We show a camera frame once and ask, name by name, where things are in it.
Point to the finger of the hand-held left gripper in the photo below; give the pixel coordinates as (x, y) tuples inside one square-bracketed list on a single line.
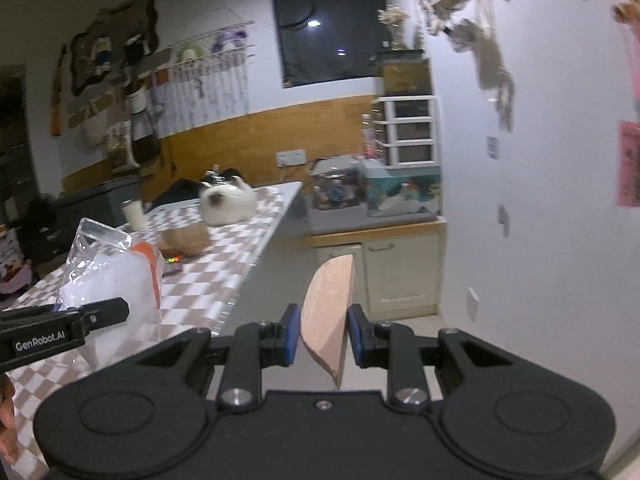
[(107, 312)]

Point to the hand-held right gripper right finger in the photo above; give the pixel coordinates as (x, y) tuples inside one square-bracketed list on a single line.
[(354, 332)]

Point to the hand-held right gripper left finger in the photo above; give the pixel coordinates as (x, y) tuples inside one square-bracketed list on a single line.
[(292, 332)]

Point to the clear plastic bag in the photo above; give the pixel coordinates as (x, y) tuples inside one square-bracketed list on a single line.
[(115, 280)]

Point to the brown shoulder bag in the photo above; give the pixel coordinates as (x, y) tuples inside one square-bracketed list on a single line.
[(147, 142)]

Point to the person's left hand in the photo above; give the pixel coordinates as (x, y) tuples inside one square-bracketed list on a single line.
[(6, 420)]

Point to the cream floor cabinet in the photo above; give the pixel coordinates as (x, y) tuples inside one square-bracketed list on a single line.
[(400, 275)]

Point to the small dark box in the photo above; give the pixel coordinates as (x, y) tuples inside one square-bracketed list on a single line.
[(172, 265)]

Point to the white cup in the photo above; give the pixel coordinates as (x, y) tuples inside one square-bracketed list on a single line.
[(134, 215)]

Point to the brown white checkered tablecloth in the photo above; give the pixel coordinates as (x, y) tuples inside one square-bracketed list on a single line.
[(200, 270)]

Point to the grey storage box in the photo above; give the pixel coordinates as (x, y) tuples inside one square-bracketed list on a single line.
[(95, 207)]

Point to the brown cardboard piece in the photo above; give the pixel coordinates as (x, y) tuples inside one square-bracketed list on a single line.
[(185, 240)]

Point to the dark cloth bag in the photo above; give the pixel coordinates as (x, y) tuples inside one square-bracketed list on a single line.
[(37, 230)]

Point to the grey counter mat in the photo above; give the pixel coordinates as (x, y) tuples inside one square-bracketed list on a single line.
[(340, 220)]

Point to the glass fish tank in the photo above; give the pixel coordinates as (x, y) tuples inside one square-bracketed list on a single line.
[(400, 195)]

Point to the white cat-shaped pot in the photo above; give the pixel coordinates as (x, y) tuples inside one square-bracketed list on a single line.
[(227, 202)]

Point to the clear storage box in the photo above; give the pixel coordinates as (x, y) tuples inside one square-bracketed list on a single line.
[(335, 187)]

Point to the printed tote bag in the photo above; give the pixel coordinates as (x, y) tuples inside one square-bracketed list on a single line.
[(120, 150)]

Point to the cream tote bag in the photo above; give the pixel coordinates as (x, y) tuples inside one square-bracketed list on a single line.
[(92, 132)]

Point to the plastic water bottle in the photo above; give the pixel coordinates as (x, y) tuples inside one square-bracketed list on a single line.
[(370, 142)]

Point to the white drawer unit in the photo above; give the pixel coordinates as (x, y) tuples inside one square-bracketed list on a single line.
[(407, 130)]

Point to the white bucket bag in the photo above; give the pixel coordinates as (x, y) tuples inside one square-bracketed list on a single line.
[(136, 101)]

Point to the glass terrarium tank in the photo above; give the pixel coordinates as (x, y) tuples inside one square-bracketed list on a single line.
[(405, 77)]

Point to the green plush toy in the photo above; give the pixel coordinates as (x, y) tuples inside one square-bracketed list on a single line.
[(190, 53)]

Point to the purple plush toy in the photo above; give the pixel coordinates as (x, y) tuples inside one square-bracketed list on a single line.
[(230, 40)]

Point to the dark window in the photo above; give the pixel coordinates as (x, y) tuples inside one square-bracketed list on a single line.
[(330, 25)]

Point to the vase of dried flowers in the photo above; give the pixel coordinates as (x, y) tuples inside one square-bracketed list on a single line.
[(395, 22)]

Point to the white wall outlet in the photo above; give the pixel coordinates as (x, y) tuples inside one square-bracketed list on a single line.
[(473, 304)]

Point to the white wall power socket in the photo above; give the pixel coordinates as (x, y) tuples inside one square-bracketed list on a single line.
[(291, 157)]

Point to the orange wooden wall ornament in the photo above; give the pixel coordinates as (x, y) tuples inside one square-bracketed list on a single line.
[(57, 95)]

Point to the white macrame wall hanging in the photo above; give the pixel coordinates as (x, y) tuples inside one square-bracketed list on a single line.
[(210, 90)]

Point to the dark wall rug with figure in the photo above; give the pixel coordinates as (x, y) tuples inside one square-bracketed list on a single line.
[(110, 45)]

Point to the hanging photo wall decoration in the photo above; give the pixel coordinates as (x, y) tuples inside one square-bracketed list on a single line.
[(475, 35)]

